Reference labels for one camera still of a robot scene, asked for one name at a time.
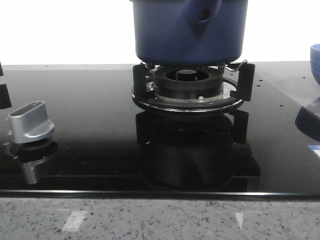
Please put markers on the blue cooking pot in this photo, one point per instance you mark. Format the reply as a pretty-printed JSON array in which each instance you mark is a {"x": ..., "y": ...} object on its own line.
[{"x": 189, "y": 33}]

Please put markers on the silver stove knob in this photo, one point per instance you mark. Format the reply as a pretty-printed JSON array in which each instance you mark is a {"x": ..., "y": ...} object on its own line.
[{"x": 30, "y": 123}]

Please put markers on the blue label sticker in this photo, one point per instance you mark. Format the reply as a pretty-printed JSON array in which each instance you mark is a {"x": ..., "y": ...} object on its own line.
[{"x": 315, "y": 149}]

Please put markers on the black gas burner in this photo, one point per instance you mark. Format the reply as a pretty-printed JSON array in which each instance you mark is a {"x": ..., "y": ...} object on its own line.
[{"x": 188, "y": 82}]

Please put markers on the black pot support grate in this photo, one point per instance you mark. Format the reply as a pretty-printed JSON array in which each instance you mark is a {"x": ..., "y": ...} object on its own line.
[{"x": 236, "y": 88}]

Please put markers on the black glass cooktop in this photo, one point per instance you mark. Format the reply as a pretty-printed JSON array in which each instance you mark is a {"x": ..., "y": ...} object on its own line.
[{"x": 103, "y": 145}]

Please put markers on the blue ceramic bowl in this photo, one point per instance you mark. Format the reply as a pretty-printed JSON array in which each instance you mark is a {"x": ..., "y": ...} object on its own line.
[{"x": 315, "y": 62}]

